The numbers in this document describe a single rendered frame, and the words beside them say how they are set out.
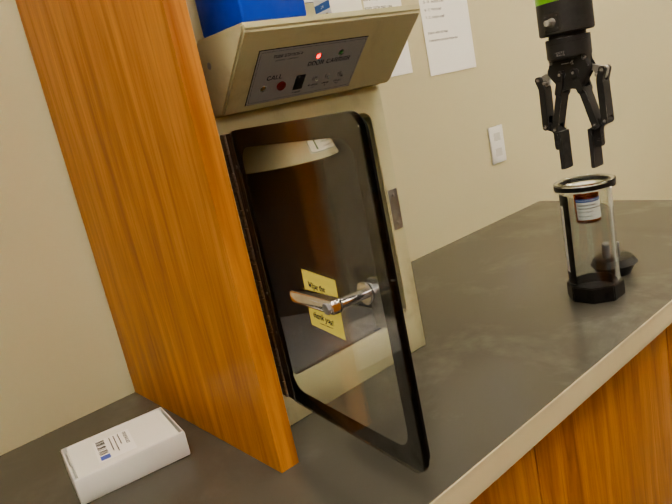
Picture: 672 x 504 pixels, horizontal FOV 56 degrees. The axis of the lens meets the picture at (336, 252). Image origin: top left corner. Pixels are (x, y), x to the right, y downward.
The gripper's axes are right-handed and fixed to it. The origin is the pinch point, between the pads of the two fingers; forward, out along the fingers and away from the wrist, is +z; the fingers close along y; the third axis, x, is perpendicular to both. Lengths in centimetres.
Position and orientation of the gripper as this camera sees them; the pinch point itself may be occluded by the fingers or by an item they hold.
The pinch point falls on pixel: (580, 150)
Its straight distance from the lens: 124.9
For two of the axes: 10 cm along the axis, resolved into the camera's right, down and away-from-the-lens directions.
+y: 6.4, 0.5, -7.7
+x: 7.4, -3.1, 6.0
